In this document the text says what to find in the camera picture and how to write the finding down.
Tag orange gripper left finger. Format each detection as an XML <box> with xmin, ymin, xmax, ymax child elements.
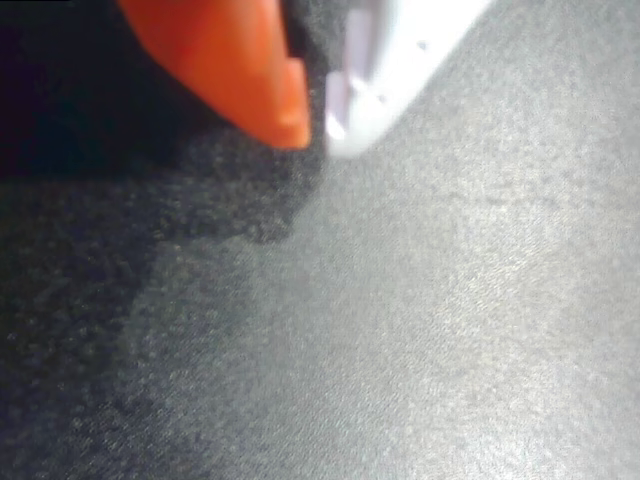
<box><xmin>115</xmin><ymin>0</ymin><xmax>312</xmax><ymax>150</ymax></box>

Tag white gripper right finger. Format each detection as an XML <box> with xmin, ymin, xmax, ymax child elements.
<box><xmin>323</xmin><ymin>0</ymin><xmax>494</xmax><ymax>160</ymax></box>

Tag black desk mat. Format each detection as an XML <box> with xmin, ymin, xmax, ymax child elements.
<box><xmin>0</xmin><ymin>0</ymin><xmax>640</xmax><ymax>480</ymax></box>

